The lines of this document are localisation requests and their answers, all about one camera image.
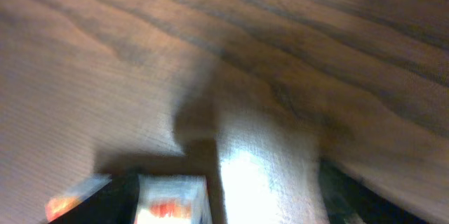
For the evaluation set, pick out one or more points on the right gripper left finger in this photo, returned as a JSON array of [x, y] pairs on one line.
[[101, 199]]

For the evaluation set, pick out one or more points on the orange tissue box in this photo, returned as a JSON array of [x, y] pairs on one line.
[[171, 199]]

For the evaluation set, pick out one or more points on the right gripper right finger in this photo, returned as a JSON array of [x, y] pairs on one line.
[[348, 200]]

